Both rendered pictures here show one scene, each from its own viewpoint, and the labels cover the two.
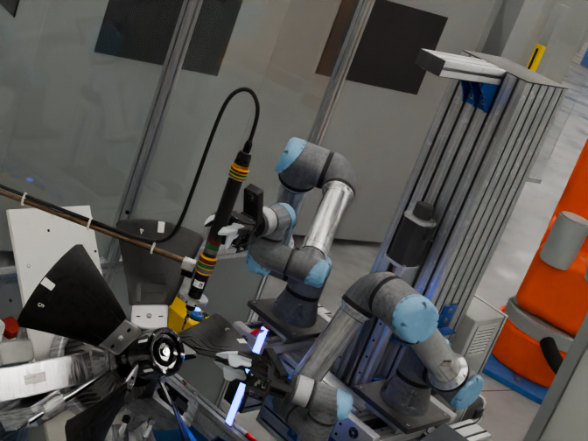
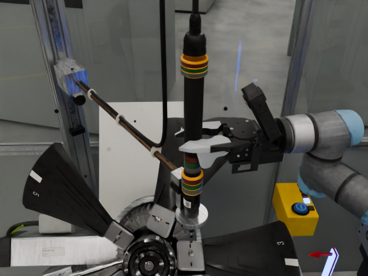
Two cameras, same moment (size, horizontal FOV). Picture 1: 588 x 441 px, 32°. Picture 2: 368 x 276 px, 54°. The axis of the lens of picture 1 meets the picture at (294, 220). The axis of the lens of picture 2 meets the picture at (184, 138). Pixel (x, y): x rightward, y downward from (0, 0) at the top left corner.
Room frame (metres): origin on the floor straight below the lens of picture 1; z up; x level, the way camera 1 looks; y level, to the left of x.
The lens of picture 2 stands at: (1.99, -0.26, 1.91)
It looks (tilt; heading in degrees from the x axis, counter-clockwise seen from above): 35 degrees down; 54
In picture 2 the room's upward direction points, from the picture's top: straight up
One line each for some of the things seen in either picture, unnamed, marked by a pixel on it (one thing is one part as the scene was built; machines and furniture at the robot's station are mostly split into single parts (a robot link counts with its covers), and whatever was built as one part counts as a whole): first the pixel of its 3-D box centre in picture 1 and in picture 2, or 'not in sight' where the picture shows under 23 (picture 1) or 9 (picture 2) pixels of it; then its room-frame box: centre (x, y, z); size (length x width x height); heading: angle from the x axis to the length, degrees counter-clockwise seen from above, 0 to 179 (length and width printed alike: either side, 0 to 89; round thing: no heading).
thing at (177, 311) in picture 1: (181, 323); (293, 210); (2.78, 0.20, 1.02); 0.16 x 0.10 x 0.11; 56
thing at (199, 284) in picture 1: (219, 227); (193, 139); (2.32, 0.16, 1.53); 0.04 x 0.04 x 0.46
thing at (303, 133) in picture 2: (259, 221); (293, 133); (2.51, 0.08, 1.51); 0.08 x 0.05 x 0.08; 66
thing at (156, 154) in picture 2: (87, 224); (119, 120); (2.32, 0.47, 1.41); 0.54 x 0.01 x 0.01; 91
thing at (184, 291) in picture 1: (195, 282); (188, 197); (2.32, 0.17, 1.37); 0.09 x 0.07 x 0.10; 91
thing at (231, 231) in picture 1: (228, 238); (205, 155); (2.33, 0.13, 1.51); 0.09 x 0.03 x 0.06; 165
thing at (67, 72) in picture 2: not in sight; (70, 76); (2.31, 0.79, 1.41); 0.10 x 0.07 x 0.08; 91
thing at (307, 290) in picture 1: (309, 269); not in sight; (3.10, -0.10, 1.20); 0.13 x 0.12 x 0.14; 87
